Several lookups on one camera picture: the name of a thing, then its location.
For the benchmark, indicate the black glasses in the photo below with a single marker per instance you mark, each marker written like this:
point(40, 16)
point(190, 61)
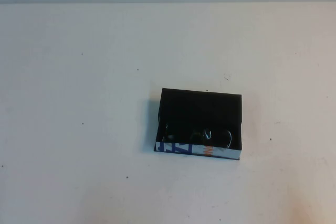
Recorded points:
point(209, 134)

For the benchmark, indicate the black cardboard box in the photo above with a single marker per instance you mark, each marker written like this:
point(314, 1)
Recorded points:
point(183, 151)

